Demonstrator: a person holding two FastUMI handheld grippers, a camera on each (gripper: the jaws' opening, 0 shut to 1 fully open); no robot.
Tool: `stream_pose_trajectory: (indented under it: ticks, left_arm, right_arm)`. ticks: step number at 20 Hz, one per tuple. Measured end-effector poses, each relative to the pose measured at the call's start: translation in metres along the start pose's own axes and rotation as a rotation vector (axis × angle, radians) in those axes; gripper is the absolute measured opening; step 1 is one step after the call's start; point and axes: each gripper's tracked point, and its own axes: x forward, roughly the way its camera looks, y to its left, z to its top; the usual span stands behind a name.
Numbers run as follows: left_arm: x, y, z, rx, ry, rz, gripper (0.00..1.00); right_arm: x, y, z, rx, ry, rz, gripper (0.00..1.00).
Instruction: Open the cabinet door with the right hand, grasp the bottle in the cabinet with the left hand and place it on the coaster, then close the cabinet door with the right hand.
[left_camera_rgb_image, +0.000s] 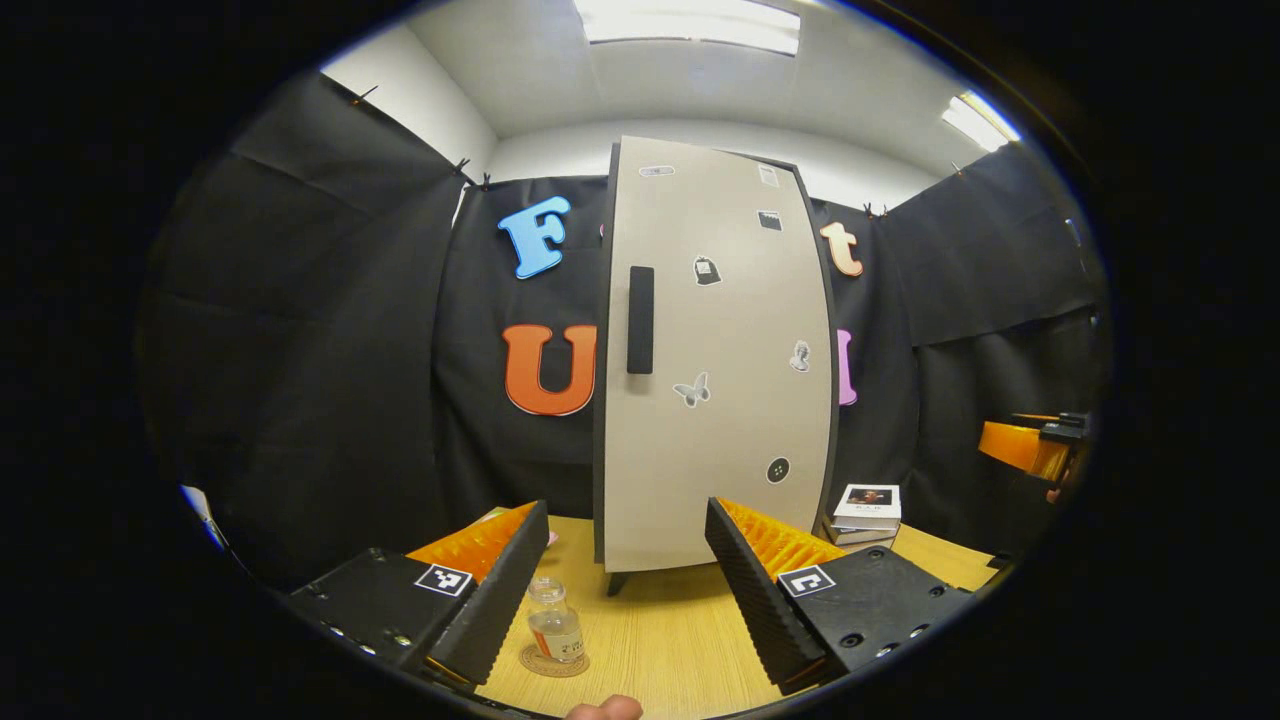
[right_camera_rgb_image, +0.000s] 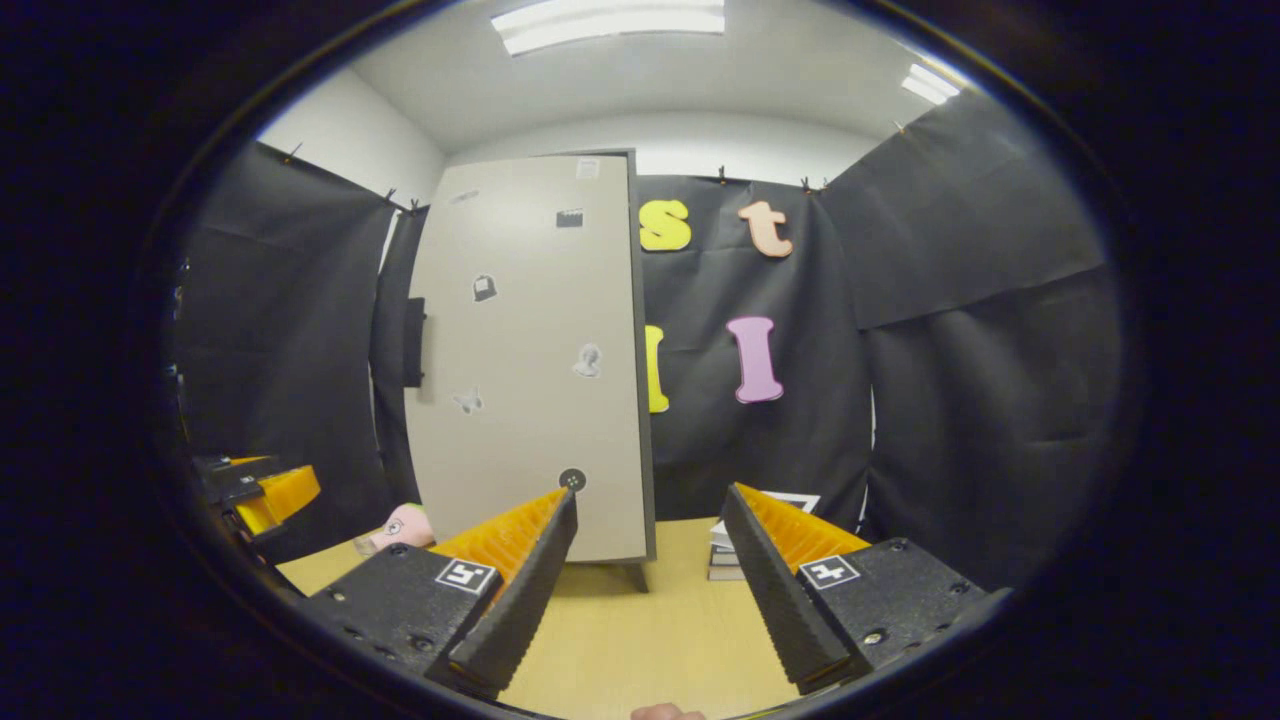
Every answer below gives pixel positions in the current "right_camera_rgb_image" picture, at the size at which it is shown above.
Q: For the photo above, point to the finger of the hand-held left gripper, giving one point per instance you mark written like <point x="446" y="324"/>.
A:
<point x="290" y="492"/>

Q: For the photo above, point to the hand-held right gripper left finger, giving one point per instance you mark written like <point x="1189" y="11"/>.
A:
<point x="520" y="605"/>

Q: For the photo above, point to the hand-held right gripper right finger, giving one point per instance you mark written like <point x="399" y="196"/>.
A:
<point x="775" y="600"/>

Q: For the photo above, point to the light grey cabinet door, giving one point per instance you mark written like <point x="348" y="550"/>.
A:
<point x="540" y="430"/>

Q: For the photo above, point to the thick grey book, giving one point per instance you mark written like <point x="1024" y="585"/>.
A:
<point x="725" y="565"/>

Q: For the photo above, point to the white picture cover book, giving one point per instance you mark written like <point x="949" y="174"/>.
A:
<point x="722" y="535"/>

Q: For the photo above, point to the pink plush toy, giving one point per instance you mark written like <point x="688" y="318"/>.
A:
<point x="405" y="525"/>

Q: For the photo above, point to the black backdrop cloth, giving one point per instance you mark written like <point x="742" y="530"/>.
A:
<point x="980" y="420"/>

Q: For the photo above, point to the small ceiling light panel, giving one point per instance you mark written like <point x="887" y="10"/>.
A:
<point x="930" y="85"/>

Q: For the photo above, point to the long ceiling light panel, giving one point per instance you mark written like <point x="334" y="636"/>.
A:
<point x="610" y="25"/>

